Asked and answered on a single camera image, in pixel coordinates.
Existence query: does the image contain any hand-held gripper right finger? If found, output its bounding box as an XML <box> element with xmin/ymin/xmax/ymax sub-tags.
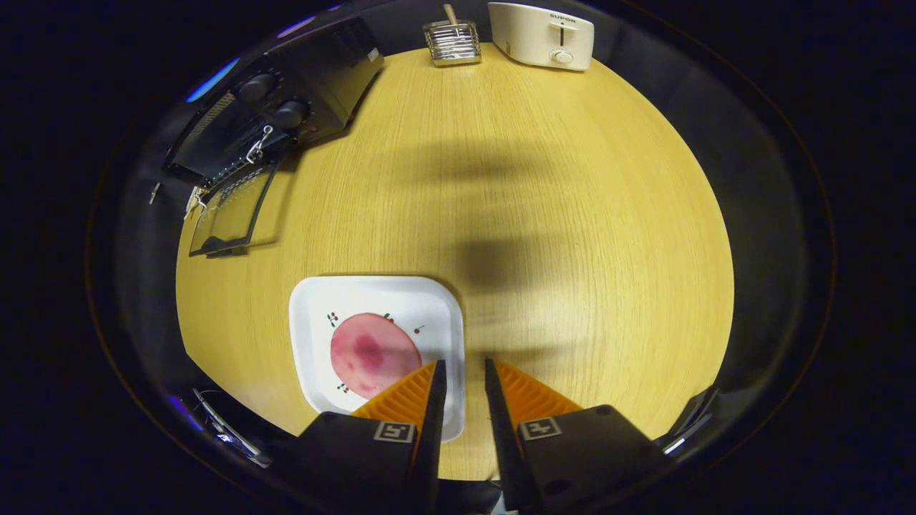
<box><xmin>484</xmin><ymin>358</ymin><xmax>677</xmax><ymax>515</ymax></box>

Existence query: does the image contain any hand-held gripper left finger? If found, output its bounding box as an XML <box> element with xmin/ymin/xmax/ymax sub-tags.
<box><xmin>276</xmin><ymin>360</ymin><xmax>448</xmax><ymax>515</ymax></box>

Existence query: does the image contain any pink ham slice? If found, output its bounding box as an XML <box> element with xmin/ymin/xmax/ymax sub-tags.
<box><xmin>330</xmin><ymin>313</ymin><xmax>423</xmax><ymax>400</ymax></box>

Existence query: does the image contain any white square plate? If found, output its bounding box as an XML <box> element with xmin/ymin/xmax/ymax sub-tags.
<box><xmin>289</xmin><ymin>275</ymin><xmax>466</xmax><ymax>442</ymax></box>

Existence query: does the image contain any black toaster oven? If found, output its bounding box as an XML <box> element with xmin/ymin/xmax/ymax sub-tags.
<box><xmin>163</xmin><ymin>18</ymin><xmax>385</xmax><ymax>257</ymax></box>

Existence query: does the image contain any white pop-up toaster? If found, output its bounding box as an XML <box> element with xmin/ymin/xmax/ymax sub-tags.
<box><xmin>488</xmin><ymin>1</ymin><xmax>595</xmax><ymax>71</ymax></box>

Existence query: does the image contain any wire mesh holder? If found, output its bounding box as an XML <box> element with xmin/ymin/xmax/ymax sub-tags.
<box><xmin>422</xmin><ymin>20</ymin><xmax>482</xmax><ymax>67</ymax></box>

